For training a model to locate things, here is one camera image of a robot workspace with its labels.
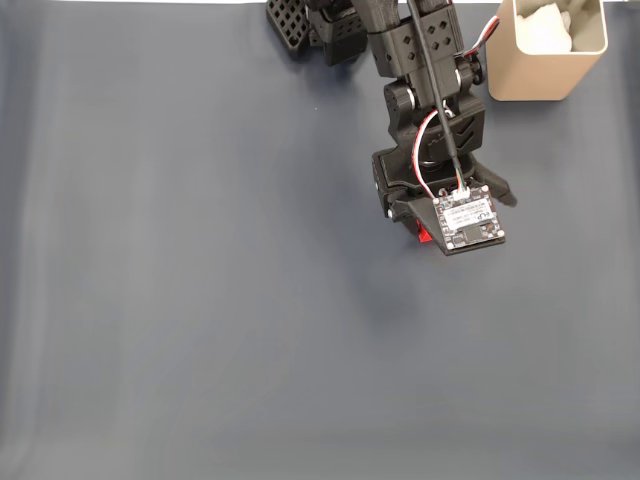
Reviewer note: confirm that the white foam padding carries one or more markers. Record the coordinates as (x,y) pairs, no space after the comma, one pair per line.
(542,32)

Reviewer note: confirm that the blue-grey table mat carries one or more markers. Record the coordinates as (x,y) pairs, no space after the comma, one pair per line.
(200,275)

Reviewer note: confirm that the beige rounded box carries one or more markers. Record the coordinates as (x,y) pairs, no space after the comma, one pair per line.
(535,75)

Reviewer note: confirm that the red cube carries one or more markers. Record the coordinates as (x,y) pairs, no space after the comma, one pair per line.
(424,235)

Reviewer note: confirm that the black camera circuit board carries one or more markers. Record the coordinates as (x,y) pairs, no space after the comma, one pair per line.
(472,220)

